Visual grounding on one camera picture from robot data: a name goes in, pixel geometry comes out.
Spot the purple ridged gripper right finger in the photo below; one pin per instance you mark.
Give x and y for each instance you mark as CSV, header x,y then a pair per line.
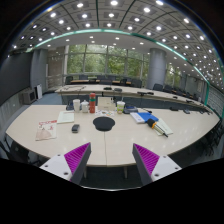
x,y
151,166

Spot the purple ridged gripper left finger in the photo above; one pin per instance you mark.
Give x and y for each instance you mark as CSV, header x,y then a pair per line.
x,y
69,166

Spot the dark grey computer mouse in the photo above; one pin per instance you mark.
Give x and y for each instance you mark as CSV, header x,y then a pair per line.
x,y
75,128

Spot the black round mouse pad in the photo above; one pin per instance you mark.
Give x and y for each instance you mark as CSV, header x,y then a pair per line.
x,y
103,123

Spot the red and white magazine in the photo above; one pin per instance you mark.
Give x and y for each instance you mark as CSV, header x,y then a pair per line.
x,y
46,130

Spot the white paper booklet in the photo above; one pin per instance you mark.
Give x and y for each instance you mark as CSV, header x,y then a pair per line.
x,y
164,126

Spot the white open notebook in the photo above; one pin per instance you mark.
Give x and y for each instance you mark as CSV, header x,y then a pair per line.
x,y
65,117

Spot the blue folder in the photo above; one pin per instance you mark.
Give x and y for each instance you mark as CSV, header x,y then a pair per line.
x,y
143,117

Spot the floral printed card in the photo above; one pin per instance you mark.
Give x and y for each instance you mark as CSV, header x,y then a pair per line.
x,y
104,113

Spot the dark blue pouch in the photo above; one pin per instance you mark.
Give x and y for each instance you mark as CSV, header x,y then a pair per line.
x,y
130,109

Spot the white lidded mug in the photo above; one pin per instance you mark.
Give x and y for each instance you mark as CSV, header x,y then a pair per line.
x,y
85,106

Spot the white paper cup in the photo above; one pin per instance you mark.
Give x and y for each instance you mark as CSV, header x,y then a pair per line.
x,y
76,105

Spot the black office chair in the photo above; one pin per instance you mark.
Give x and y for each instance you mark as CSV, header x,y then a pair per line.
x,y
15,152

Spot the green printed paper cup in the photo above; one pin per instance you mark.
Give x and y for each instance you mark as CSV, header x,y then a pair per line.
x,y
120,107

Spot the white cardboard box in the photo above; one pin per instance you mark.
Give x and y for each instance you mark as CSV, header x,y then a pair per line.
x,y
106,103

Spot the red thermos bottle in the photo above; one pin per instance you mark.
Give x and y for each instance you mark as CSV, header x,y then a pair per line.
x,y
92,101

